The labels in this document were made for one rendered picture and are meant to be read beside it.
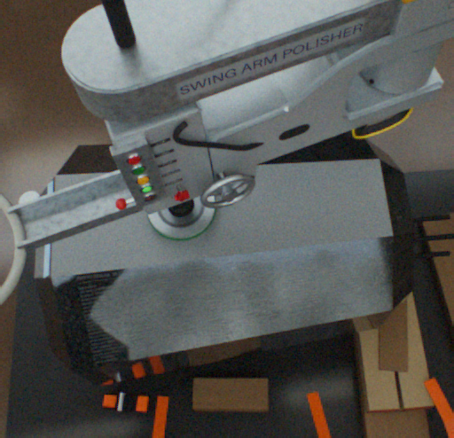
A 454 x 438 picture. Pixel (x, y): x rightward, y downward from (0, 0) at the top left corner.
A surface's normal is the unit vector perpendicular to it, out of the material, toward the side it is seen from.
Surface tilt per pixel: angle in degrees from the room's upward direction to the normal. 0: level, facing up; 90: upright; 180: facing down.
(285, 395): 0
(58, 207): 2
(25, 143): 0
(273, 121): 90
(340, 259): 45
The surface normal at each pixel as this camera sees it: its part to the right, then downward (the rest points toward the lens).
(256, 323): 0.03, 0.37
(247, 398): -0.07, -0.39
